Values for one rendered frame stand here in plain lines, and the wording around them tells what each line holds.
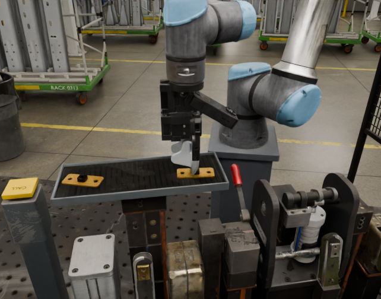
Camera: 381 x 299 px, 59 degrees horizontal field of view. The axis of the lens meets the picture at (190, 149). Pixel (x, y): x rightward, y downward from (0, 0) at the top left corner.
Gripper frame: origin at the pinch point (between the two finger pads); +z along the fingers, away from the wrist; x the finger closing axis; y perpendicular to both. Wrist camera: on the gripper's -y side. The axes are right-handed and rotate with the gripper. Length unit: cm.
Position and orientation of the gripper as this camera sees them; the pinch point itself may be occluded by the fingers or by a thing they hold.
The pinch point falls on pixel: (195, 167)
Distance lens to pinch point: 75.7
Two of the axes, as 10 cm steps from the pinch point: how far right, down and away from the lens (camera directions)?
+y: -10.0, 0.3, -0.5
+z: 0.0, 8.7, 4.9
